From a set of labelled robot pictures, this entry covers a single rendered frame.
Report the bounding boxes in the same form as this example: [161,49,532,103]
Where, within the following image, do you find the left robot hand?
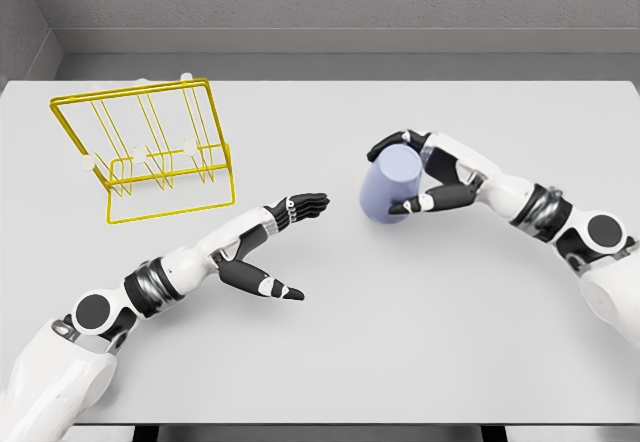
[192,192,331,303]

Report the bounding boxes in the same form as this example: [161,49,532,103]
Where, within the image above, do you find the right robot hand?
[366,129,506,216]

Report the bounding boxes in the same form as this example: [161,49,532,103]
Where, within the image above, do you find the pale blue cup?
[359,144,424,225]

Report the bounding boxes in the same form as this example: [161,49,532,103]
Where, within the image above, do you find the yellow wire cup holder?
[48,72,237,225]

